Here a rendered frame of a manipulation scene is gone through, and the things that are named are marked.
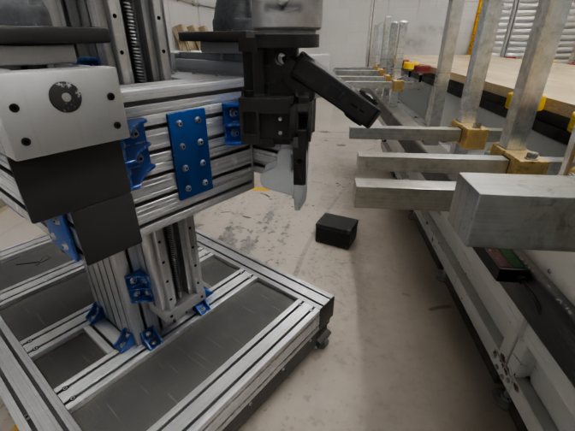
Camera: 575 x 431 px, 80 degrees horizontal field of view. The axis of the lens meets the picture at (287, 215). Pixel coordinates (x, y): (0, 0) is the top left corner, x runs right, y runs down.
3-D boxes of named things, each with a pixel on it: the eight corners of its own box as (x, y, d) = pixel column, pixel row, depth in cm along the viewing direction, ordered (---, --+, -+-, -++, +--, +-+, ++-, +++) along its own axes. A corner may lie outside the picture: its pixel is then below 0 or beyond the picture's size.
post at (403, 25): (388, 121, 187) (400, 20, 165) (387, 120, 191) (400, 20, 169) (394, 121, 187) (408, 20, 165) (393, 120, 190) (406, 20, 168)
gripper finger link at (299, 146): (293, 175, 45) (293, 107, 41) (307, 175, 45) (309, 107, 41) (290, 189, 41) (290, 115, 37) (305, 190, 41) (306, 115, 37)
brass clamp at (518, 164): (508, 187, 63) (517, 161, 61) (479, 163, 75) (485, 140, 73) (544, 188, 63) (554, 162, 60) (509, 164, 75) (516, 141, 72)
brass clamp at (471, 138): (460, 149, 85) (465, 128, 83) (444, 135, 97) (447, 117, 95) (487, 150, 85) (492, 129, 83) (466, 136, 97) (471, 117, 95)
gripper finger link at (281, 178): (263, 207, 48) (261, 141, 44) (305, 209, 47) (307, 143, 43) (259, 218, 45) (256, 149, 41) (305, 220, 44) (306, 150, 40)
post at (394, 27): (381, 111, 209) (392, 20, 187) (380, 110, 212) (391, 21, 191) (387, 111, 209) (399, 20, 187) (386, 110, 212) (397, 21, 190)
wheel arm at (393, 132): (348, 142, 91) (350, 126, 89) (348, 138, 94) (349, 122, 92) (524, 146, 87) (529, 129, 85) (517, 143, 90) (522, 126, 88)
